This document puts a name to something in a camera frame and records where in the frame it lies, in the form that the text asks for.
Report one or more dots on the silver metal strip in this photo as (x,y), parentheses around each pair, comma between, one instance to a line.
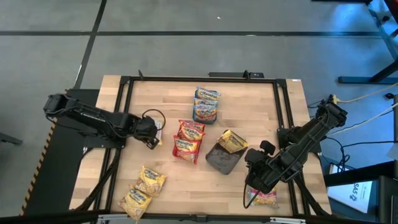
(287,220)

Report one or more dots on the black bar device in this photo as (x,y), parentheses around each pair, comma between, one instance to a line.
(230,74)

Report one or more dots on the black box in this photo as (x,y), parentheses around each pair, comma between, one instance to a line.
(387,199)

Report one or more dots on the blue Maruchan ramen pack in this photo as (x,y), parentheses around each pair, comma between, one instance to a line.
(207,93)
(205,102)
(264,199)
(204,112)

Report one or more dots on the small black floor object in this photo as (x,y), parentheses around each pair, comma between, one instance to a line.
(389,96)

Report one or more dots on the white paper sheet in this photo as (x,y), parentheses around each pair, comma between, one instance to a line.
(393,152)

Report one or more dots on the black desk leg frame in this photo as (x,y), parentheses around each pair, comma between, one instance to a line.
(354,80)

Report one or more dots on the dark desk foot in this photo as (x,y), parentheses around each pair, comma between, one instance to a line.
(9,139)

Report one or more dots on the black shelf bar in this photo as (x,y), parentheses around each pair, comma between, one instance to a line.
(357,175)

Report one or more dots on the dark grey plastic bin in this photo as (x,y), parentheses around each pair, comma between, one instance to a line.
(222,161)

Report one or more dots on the red Maruchan ramen pack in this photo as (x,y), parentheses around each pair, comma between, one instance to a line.
(192,124)
(186,151)
(190,134)

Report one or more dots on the black aluminium table frame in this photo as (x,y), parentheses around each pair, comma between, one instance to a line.
(161,79)

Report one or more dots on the black crossbar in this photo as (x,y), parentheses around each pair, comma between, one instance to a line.
(46,218)

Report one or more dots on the black platform hazard striped edge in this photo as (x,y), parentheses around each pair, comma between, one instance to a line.
(53,174)

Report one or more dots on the yellow power plug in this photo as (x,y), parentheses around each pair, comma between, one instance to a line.
(335,99)

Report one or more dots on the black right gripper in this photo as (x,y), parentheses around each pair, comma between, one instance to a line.
(264,174)

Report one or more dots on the white printed sign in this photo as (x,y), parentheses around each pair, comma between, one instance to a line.
(348,194)

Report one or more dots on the grey post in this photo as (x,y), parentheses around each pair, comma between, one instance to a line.
(395,124)

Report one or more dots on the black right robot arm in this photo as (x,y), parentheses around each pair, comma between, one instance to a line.
(308,140)

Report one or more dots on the red plastic bin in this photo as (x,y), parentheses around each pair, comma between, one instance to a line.
(197,157)

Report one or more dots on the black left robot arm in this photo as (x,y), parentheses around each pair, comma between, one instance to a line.
(93,116)

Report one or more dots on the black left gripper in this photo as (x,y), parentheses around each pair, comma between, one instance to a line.
(144,129)

